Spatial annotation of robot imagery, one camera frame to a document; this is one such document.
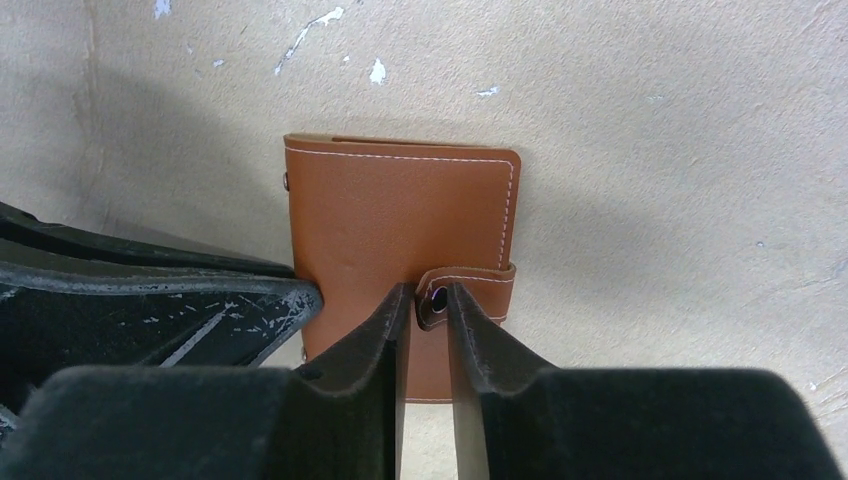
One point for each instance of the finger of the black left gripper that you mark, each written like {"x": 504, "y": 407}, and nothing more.
{"x": 58, "y": 312}
{"x": 21, "y": 227}

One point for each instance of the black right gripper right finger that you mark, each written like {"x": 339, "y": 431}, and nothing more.
{"x": 518, "y": 416}

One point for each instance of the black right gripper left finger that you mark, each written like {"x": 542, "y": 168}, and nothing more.
{"x": 338, "y": 416}

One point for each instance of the brown leather card holder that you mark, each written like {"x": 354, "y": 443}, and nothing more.
{"x": 367, "y": 214}

